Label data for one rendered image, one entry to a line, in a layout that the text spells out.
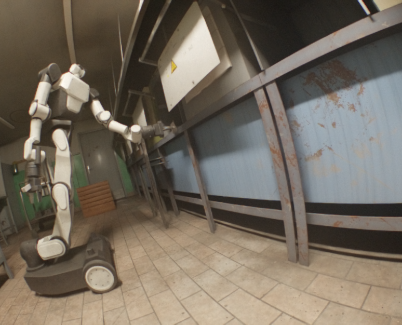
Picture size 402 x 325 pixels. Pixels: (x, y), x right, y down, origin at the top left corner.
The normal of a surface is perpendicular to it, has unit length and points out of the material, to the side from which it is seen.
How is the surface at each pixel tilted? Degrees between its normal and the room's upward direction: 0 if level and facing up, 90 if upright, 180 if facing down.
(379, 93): 90
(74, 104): 103
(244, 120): 90
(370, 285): 0
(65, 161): 113
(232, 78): 90
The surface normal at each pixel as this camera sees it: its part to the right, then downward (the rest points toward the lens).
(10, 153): 0.47, -0.10
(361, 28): -0.84, 0.24
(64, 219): 0.53, 0.32
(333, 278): -0.25, -0.97
